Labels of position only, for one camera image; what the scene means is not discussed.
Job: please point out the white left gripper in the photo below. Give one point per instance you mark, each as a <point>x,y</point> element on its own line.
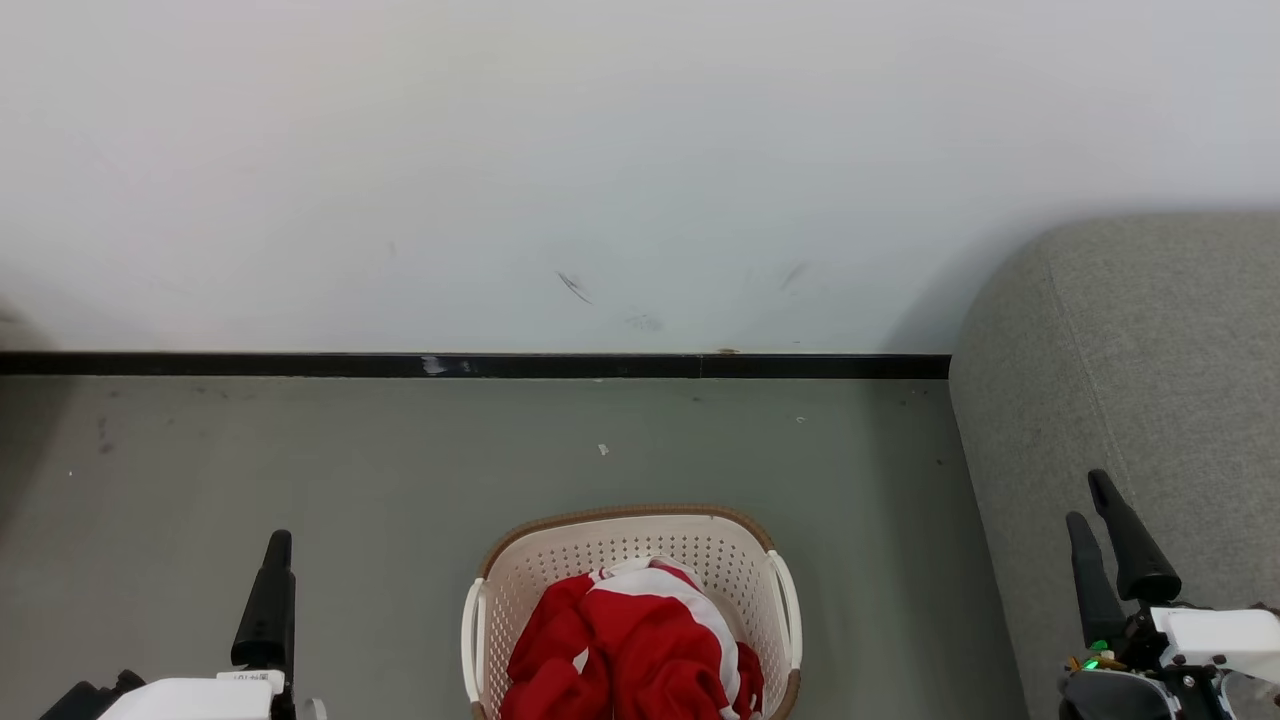
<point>190,700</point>

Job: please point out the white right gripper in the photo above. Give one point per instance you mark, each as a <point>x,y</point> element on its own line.
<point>1215,640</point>

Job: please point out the red garment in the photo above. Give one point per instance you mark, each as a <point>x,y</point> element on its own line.
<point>650,640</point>

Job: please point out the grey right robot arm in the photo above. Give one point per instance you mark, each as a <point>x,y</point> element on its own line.
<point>1120,698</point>

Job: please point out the grey fabric sofa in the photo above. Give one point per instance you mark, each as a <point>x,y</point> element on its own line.
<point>1150,380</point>

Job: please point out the cream perforated basket, brown rim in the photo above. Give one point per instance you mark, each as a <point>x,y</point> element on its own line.
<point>620,540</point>

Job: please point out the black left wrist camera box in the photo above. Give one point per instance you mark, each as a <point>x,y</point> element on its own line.
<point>85,700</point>

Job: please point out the black wall baseboard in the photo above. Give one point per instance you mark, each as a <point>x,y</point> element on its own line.
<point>300,365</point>

